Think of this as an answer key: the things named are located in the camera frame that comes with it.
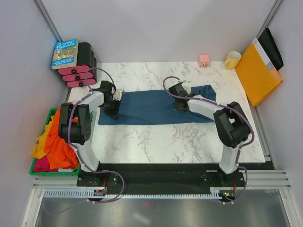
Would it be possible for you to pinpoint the yellow mug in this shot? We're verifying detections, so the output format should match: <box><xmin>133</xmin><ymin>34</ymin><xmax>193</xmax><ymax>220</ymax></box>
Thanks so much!
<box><xmin>225</xmin><ymin>51</ymin><xmax>242</xmax><ymax>70</ymax></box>

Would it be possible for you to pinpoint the orange folder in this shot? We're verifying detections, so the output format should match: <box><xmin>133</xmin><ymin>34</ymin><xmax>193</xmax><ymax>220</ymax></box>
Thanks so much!
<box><xmin>235</xmin><ymin>43</ymin><xmax>283</xmax><ymax>106</ymax></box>

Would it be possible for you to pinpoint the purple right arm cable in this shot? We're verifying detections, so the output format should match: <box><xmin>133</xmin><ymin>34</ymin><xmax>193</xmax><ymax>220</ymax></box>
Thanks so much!
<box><xmin>162</xmin><ymin>76</ymin><xmax>256</xmax><ymax>169</ymax></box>

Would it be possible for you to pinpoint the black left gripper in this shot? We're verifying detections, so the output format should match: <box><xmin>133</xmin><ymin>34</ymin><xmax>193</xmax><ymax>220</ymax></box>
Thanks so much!
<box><xmin>101</xmin><ymin>98</ymin><xmax>122</xmax><ymax>120</ymax></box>

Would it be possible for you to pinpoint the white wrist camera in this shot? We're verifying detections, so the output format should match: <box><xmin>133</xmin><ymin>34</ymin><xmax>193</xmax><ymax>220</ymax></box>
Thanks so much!
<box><xmin>179</xmin><ymin>80</ymin><xmax>192</xmax><ymax>94</ymax></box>
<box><xmin>113</xmin><ymin>89</ymin><xmax>125</xmax><ymax>101</ymax></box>

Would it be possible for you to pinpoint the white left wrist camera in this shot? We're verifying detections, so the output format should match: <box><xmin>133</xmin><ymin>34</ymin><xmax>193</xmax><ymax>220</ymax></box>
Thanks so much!
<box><xmin>113</xmin><ymin>89</ymin><xmax>125</xmax><ymax>101</ymax></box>

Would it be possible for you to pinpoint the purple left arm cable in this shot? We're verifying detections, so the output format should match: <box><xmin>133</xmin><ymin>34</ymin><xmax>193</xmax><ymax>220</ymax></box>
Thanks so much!
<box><xmin>67</xmin><ymin>68</ymin><xmax>116</xmax><ymax>173</ymax></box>

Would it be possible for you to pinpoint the yellow t shirt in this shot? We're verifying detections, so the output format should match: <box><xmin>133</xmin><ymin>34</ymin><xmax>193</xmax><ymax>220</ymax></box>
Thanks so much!
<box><xmin>31</xmin><ymin>122</ymin><xmax>52</xmax><ymax>159</ymax></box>

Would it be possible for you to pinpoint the treehouse paperback book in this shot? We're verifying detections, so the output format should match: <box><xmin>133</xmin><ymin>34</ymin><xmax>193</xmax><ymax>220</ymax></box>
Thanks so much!
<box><xmin>51</xmin><ymin>39</ymin><xmax>79</xmax><ymax>70</ymax></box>

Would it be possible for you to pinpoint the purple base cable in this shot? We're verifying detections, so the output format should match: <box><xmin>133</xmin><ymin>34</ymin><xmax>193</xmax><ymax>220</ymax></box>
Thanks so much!
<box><xmin>219</xmin><ymin>166</ymin><xmax>249</xmax><ymax>205</ymax></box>
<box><xmin>42</xmin><ymin>170</ymin><xmax>126</xmax><ymax>215</ymax></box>

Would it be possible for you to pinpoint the white slotted cable duct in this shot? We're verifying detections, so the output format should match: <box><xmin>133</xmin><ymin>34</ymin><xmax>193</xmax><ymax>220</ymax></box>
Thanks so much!
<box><xmin>44</xmin><ymin>189</ymin><xmax>234</xmax><ymax>199</ymax></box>

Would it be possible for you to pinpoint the white grey document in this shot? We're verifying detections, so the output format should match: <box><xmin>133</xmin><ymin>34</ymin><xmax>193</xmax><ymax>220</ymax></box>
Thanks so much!
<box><xmin>252</xmin><ymin>38</ymin><xmax>274</xmax><ymax>71</ymax></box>

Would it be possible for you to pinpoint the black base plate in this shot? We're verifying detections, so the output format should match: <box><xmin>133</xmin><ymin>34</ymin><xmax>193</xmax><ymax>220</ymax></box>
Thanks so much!
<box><xmin>77</xmin><ymin>163</ymin><xmax>245</xmax><ymax>194</ymax></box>

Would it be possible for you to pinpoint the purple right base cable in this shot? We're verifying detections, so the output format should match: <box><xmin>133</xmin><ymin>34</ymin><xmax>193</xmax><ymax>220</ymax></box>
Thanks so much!
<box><xmin>219</xmin><ymin>166</ymin><xmax>249</xmax><ymax>205</ymax></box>

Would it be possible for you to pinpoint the blue t shirt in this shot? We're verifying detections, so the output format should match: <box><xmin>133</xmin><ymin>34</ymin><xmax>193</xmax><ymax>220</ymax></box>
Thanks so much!
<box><xmin>98</xmin><ymin>90</ymin><xmax>212</xmax><ymax>125</ymax></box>

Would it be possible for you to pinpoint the green plastic crate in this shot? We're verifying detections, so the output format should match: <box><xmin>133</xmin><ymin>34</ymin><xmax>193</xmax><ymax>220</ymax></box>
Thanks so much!
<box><xmin>29</xmin><ymin>108</ymin><xmax>80</xmax><ymax>175</ymax></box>

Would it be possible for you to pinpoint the orange t shirt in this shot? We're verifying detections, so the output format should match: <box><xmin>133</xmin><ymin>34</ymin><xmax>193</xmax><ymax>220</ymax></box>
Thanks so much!
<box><xmin>44</xmin><ymin>107</ymin><xmax>79</xmax><ymax>170</ymax></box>

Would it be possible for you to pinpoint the pink cube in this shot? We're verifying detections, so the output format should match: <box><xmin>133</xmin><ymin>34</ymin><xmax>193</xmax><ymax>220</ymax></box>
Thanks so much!
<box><xmin>197</xmin><ymin>54</ymin><xmax>210</xmax><ymax>68</ymax></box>

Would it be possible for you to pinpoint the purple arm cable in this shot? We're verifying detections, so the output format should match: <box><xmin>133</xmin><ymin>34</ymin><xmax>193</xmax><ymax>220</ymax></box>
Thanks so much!
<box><xmin>162</xmin><ymin>76</ymin><xmax>256</xmax><ymax>169</ymax></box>
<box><xmin>67</xmin><ymin>68</ymin><xmax>116</xmax><ymax>173</ymax></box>

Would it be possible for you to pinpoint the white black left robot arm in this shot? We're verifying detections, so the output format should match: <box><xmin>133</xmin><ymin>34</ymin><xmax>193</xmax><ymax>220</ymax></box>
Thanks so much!
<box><xmin>58</xmin><ymin>80</ymin><xmax>124</xmax><ymax>186</ymax></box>

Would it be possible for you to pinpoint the magenta t shirt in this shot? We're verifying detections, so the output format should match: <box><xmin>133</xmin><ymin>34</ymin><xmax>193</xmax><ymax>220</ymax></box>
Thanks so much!
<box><xmin>34</xmin><ymin>156</ymin><xmax>50</xmax><ymax>173</ymax></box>

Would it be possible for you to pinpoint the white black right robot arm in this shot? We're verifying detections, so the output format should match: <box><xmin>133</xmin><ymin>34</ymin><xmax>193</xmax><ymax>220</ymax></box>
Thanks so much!
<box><xmin>168</xmin><ymin>82</ymin><xmax>253</xmax><ymax>186</ymax></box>

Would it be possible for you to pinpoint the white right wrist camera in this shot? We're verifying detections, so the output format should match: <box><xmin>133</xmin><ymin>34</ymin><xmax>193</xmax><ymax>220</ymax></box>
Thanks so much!
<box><xmin>179</xmin><ymin>80</ymin><xmax>192</xmax><ymax>94</ymax></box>

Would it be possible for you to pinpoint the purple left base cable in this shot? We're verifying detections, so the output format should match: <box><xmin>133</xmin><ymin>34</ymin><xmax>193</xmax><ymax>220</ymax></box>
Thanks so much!
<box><xmin>42</xmin><ymin>170</ymin><xmax>126</xmax><ymax>215</ymax></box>

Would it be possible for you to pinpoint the black pink drawer unit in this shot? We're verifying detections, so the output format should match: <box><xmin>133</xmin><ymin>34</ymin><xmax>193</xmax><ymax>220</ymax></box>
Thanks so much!
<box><xmin>57</xmin><ymin>42</ymin><xmax>97</xmax><ymax>88</ymax></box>

